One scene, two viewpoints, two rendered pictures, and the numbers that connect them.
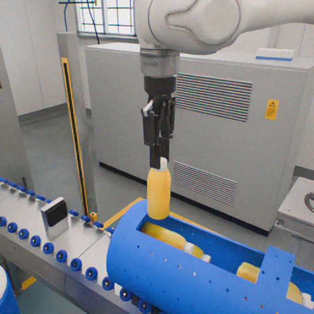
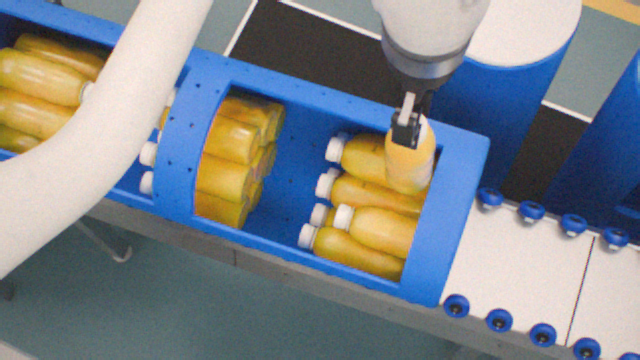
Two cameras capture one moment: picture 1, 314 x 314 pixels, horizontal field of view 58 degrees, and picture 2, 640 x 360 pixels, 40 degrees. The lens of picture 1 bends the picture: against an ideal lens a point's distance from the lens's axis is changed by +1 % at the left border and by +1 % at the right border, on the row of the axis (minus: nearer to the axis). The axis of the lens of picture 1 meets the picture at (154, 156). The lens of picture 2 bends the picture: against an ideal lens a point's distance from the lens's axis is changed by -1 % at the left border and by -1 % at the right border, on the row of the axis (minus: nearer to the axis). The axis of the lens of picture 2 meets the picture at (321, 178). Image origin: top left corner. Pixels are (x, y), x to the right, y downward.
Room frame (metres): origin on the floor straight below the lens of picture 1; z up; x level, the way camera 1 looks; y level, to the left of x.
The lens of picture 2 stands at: (1.05, -0.17, 2.46)
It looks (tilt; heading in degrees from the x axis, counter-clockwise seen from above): 71 degrees down; 175
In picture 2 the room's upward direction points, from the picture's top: 8 degrees counter-clockwise
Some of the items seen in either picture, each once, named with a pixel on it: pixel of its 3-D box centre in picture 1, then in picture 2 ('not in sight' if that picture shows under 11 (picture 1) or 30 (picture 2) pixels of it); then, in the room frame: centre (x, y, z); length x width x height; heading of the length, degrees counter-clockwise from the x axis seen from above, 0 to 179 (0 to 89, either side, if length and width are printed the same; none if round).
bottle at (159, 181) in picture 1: (158, 190); (409, 153); (0.67, -0.01, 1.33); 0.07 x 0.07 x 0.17
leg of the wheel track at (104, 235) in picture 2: not in sight; (91, 223); (0.32, -0.70, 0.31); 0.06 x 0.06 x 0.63; 58
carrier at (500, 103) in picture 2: not in sight; (474, 95); (0.31, 0.27, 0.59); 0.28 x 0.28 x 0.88
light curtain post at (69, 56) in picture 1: (88, 198); not in sight; (1.29, 0.37, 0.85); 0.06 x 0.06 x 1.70; 58
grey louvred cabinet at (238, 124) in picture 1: (180, 127); not in sight; (2.70, -0.27, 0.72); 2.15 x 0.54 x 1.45; 53
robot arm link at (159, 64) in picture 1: (159, 62); (427, 28); (0.66, -0.01, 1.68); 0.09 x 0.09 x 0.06
